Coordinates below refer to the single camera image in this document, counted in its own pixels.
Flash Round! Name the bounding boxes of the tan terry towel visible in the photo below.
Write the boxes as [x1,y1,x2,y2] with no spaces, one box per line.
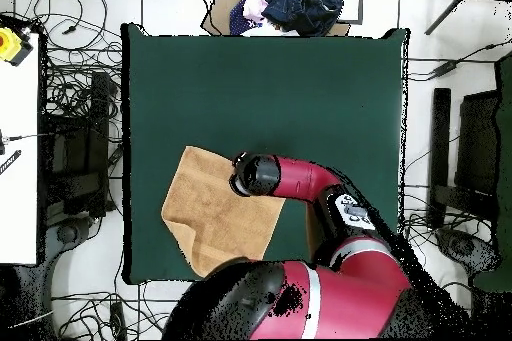
[160,145,321,279]

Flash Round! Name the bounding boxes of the cardboard laundry box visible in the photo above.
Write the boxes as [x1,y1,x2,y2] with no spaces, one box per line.
[200,0,365,37]

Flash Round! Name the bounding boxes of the dark green table cloth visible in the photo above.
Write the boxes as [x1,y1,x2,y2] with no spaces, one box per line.
[120,22,410,286]

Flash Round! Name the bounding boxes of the blue dotted garment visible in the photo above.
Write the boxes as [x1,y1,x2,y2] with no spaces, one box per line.
[229,0,265,36]

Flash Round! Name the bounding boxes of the black equipment stand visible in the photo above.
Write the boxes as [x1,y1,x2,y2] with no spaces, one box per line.
[37,70,121,222]

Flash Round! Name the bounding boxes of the dark blue jeans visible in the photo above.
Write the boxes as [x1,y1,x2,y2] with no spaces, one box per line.
[261,0,345,37]

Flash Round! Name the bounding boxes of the gray chair base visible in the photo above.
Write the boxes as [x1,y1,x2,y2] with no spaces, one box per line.
[433,226,501,278]
[43,215,99,278]

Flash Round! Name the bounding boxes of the white side table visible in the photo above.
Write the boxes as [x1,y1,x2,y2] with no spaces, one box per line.
[0,32,41,266]

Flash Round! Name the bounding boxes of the black striped strip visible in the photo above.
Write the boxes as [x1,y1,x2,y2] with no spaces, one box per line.
[0,149,22,176]

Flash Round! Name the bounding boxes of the dark green draped cloth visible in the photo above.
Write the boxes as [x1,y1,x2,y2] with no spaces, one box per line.
[471,50,512,292]

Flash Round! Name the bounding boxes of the yellow emergency stop button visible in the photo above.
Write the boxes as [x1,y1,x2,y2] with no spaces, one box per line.
[0,26,34,67]

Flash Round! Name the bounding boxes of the black cable tangle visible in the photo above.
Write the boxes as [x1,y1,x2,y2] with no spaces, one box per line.
[399,192,473,290]
[13,0,123,146]

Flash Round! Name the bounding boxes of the black adapter with cable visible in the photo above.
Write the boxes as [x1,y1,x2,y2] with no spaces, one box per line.
[407,38,512,82]

